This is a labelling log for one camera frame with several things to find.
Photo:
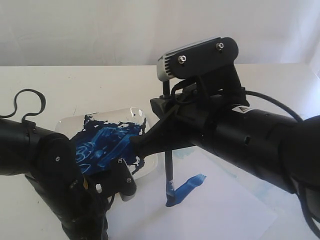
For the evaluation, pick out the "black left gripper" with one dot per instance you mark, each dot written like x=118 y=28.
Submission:
x=81 y=211

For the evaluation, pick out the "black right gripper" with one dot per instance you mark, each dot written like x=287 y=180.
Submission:
x=185 y=116

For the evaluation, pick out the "black paintbrush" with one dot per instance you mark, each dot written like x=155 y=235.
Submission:
x=170 y=190

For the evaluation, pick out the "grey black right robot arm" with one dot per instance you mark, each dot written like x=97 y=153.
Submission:
x=281 y=150

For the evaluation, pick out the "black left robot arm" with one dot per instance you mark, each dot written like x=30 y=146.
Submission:
x=47 y=159

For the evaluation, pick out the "white plate with blue paint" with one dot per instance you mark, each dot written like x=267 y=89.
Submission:
x=101 y=137

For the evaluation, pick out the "white paper sheet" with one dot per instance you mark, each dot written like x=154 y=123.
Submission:
x=219 y=209

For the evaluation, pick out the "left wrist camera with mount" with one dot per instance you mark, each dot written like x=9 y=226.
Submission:
x=117 y=179

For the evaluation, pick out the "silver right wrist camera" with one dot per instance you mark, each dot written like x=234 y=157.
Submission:
x=197 y=58

